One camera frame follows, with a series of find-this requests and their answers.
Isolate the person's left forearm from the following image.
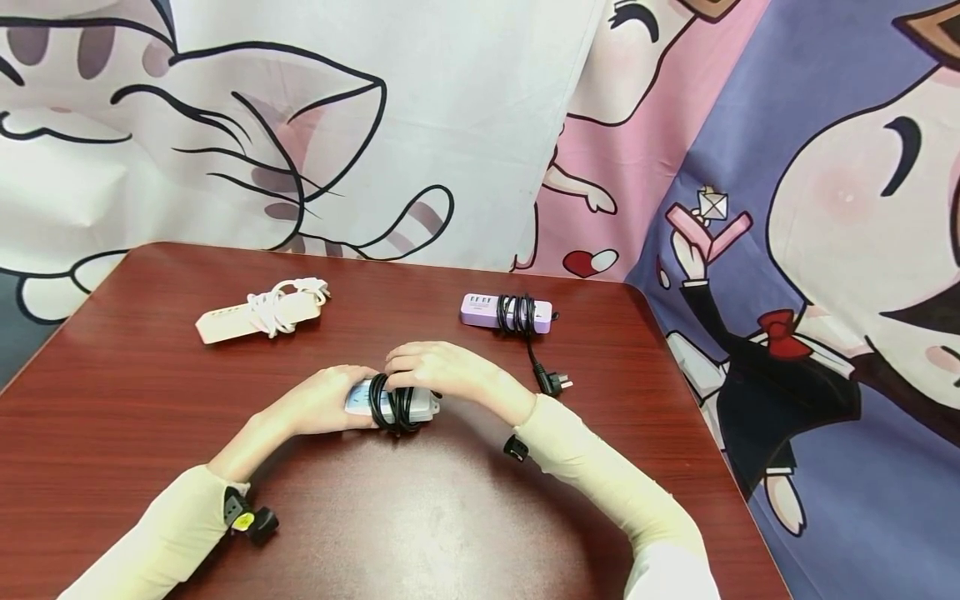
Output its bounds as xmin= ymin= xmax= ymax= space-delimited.
xmin=57 ymin=414 xmax=280 ymax=600

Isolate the white power strip white cable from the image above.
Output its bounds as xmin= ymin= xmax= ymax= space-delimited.
xmin=195 ymin=277 xmax=332 ymax=345

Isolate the purple power strip black cable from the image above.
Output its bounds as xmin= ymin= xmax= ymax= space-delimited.
xmin=459 ymin=292 xmax=576 ymax=399

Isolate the person's left hand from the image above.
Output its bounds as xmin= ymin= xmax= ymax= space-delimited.
xmin=257 ymin=365 xmax=382 ymax=446

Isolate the person's right forearm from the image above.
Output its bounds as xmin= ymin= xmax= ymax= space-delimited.
xmin=495 ymin=382 xmax=723 ymax=600

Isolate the pale blue power strip black cable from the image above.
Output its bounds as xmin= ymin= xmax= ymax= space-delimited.
xmin=344 ymin=372 xmax=443 ymax=437

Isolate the person's right hand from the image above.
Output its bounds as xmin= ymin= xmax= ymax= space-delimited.
xmin=383 ymin=340 xmax=518 ymax=415

